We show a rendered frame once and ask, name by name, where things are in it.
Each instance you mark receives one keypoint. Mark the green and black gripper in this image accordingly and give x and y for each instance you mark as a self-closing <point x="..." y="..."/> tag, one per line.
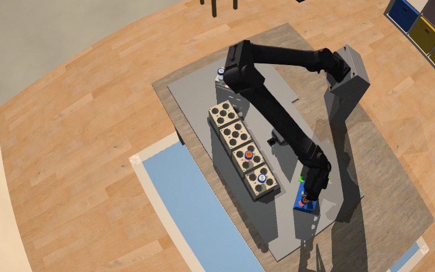
<point x="304" y="175"/>

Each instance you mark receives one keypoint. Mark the grey flat mat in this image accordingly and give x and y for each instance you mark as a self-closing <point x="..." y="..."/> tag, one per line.
<point x="281" y="227"/>

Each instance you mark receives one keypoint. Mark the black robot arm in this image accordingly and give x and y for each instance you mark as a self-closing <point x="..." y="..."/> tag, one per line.
<point x="242" y="71"/>

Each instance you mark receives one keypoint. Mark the blue tube rack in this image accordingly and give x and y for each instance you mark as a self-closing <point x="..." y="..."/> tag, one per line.
<point x="309" y="207"/>

